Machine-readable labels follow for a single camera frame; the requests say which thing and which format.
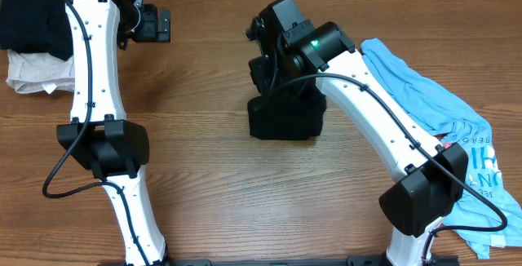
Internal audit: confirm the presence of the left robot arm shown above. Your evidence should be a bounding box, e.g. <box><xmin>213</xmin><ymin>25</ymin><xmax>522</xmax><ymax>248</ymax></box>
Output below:
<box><xmin>56</xmin><ymin>0</ymin><xmax>171</xmax><ymax>265</ymax></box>

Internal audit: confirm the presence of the folded beige garment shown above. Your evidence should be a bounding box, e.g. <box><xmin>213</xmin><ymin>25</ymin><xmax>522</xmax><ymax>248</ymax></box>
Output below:
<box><xmin>6</xmin><ymin>50</ymin><xmax>75</xmax><ymax>94</ymax></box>

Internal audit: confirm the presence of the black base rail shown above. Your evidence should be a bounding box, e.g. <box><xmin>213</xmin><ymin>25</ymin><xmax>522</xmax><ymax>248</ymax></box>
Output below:
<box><xmin>97</xmin><ymin>254</ymin><xmax>461</xmax><ymax>266</ymax></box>

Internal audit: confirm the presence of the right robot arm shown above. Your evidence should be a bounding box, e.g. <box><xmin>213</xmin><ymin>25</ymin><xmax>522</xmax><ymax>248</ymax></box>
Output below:
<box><xmin>246</xmin><ymin>0</ymin><xmax>468</xmax><ymax>265</ymax></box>

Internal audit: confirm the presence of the black polo shirt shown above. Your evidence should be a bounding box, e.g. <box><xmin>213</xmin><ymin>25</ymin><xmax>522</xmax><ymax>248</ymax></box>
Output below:
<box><xmin>247</xmin><ymin>87</ymin><xmax>327</xmax><ymax>140</ymax></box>

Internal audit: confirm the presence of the light blue t-shirt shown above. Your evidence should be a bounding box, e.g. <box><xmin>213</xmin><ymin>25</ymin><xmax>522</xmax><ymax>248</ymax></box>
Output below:
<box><xmin>361</xmin><ymin>38</ymin><xmax>521</xmax><ymax>259</ymax></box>

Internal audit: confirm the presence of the folded black garment on pile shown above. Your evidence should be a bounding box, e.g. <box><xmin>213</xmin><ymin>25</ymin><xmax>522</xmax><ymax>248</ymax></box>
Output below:
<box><xmin>1</xmin><ymin>0</ymin><xmax>73</xmax><ymax>60</ymax></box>

